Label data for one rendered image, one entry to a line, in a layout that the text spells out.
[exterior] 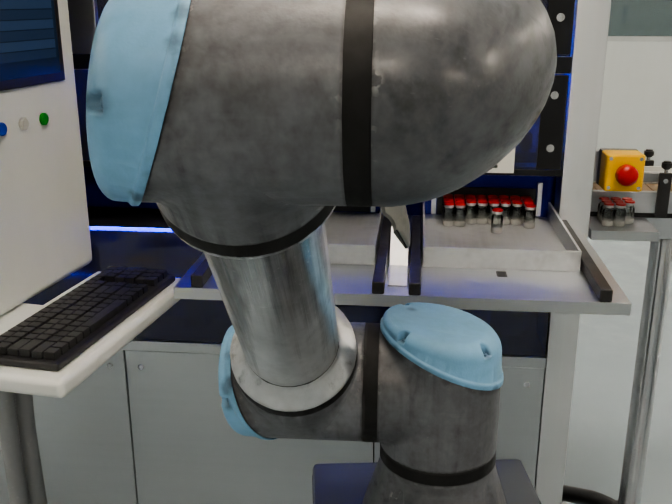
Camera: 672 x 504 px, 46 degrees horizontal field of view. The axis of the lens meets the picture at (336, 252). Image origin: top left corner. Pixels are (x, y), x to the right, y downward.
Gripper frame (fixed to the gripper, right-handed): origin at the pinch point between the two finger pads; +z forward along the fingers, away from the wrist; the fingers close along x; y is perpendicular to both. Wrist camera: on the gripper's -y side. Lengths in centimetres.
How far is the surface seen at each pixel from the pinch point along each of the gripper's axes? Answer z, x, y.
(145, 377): 17, 30, 104
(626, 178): -17, -64, 60
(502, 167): -22, -43, 68
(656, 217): -12, -77, 75
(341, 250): -5, -8, 55
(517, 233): -9, -45, 68
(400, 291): 2.5, -15.6, 42.7
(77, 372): 12, 33, 41
